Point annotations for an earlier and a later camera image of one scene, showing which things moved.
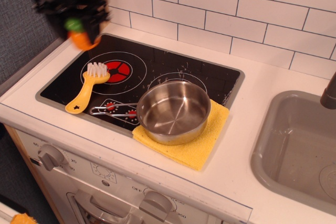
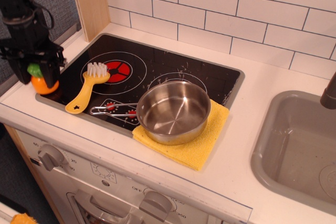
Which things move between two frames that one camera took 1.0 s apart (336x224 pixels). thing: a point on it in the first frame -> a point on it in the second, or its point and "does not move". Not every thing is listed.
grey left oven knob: (50, 157) does not move
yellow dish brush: (97, 73) does not move
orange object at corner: (22, 219) does not move
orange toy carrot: (80, 39) -> (38, 81)
